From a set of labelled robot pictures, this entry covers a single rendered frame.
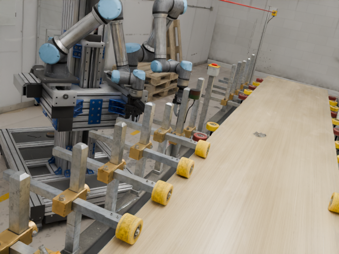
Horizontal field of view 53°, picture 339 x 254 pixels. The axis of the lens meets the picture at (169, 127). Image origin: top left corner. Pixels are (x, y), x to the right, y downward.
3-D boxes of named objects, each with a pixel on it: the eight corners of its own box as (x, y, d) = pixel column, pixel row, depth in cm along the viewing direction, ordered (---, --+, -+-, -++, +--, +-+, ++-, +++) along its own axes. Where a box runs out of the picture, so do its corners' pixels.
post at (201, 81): (184, 145, 233) (198, 77, 216) (185, 144, 236) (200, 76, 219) (188, 147, 232) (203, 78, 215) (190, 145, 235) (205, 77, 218)
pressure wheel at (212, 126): (207, 142, 217) (211, 126, 213) (201, 137, 224) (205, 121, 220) (217, 142, 221) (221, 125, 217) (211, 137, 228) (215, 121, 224)
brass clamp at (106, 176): (95, 179, 131) (96, 168, 129) (113, 166, 143) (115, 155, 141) (109, 184, 129) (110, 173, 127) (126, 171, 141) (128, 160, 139)
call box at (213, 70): (206, 75, 239) (208, 64, 237) (208, 74, 245) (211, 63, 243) (215, 77, 237) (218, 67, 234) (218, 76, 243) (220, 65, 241)
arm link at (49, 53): (54, 64, 205) (127, 9, 195) (47, 70, 191) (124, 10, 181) (40, 48, 201) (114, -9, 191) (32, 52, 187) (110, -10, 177)
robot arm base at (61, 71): (41, 71, 214) (41, 55, 211) (64, 72, 223) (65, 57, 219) (47, 78, 203) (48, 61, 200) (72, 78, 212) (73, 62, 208)
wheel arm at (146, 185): (51, 154, 141) (52, 147, 139) (57, 152, 144) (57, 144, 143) (161, 197, 125) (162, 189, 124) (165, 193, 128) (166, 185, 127)
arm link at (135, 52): (117, 60, 237) (119, 41, 232) (132, 60, 246) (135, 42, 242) (127, 65, 229) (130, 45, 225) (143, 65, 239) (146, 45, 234)
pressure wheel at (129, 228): (129, 219, 111) (117, 242, 106) (126, 207, 105) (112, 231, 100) (146, 227, 109) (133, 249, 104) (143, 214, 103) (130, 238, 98)
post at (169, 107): (151, 183, 191) (165, 102, 174) (154, 180, 194) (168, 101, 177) (157, 185, 190) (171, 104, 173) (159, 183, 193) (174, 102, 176)
